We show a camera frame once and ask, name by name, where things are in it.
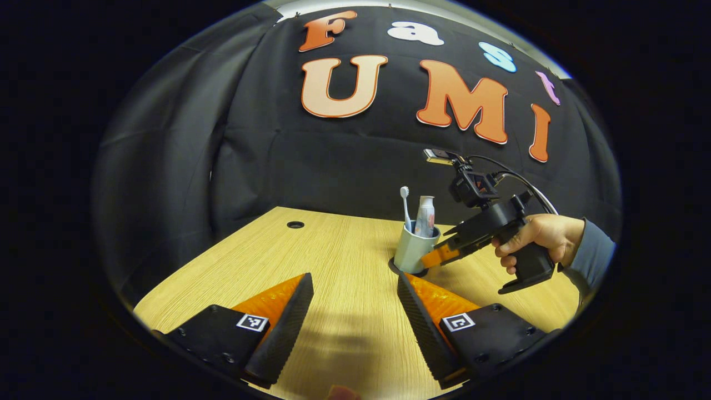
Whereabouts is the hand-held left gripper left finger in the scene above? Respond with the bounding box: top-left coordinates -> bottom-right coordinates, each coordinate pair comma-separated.
151,272 -> 314,389

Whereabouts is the light grey cup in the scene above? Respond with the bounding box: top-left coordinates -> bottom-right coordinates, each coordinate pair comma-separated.
393,221 -> 442,274

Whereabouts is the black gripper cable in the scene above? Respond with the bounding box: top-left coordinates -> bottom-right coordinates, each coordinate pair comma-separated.
469,154 -> 559,216

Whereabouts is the dark round coaster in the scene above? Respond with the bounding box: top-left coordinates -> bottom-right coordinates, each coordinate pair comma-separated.
387,257 -> 429,278

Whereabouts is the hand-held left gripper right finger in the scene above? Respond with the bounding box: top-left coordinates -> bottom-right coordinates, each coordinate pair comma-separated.
397,271 -> 556,389

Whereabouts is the white toothbrush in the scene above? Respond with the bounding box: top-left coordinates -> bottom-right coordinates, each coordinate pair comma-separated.
400,186 -> 415,233

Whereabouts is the white toothpaste tube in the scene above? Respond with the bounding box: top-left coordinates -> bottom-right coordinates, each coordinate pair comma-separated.
414,195 -> 436,238

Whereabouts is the wooden desktop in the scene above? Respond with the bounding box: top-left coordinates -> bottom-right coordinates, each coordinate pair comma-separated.
133,207 -> 581,400

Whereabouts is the black backdrop cloth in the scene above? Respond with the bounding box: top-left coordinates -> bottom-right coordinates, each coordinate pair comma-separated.
92,3 -> 623,303

